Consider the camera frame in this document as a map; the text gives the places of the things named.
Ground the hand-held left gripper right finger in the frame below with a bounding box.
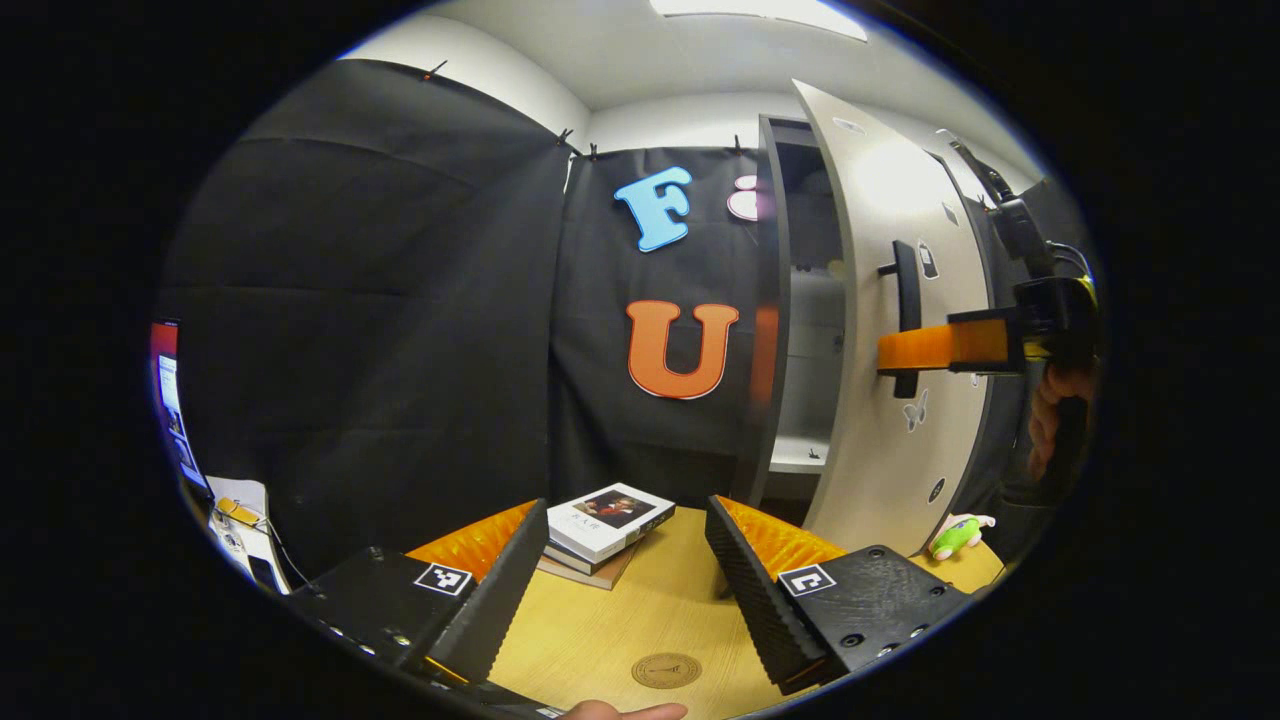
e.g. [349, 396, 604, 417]
[705, 494, 973, 698]

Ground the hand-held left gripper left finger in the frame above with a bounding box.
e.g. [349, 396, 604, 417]
[290, 498, 549, 691]

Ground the black door handle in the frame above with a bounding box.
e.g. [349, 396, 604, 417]
[877, 239, 924, 400]

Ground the round brown coaster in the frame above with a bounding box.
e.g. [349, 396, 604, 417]
[631, 652, 704, 691]

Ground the grey cabinet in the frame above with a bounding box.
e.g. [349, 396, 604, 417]
[755, 113, 851, 506]

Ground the beige cabinet door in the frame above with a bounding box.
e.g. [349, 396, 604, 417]
[793, 78, 1013, 558]

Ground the cabinet shelf board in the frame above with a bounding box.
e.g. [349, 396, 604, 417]
[768, 435, 832, 477]

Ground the dark cover book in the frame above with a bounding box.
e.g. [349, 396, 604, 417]
[543, 538, 651, 578]

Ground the brown cover book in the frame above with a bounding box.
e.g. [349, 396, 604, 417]
[536, 545, 643, 592]

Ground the white hardcover book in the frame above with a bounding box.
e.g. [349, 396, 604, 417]
[547, 483, 677, 564]

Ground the pink and green plush toy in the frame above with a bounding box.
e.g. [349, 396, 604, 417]
[929, 512, 997, 562]

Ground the black backdrop cloth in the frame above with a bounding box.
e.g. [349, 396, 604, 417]
[160, 58, 801, 586]

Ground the white electronic device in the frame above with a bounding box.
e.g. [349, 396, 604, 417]
[207, 478, 293, 596]

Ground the ceiling light panel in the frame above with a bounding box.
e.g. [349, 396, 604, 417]
[648, 0, 869, 43]

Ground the computer monitor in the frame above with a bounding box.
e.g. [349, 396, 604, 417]
[150, 320, 213, 496]

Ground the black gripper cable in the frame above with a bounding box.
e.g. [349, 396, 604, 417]
[1040, 238, 1099, 301]

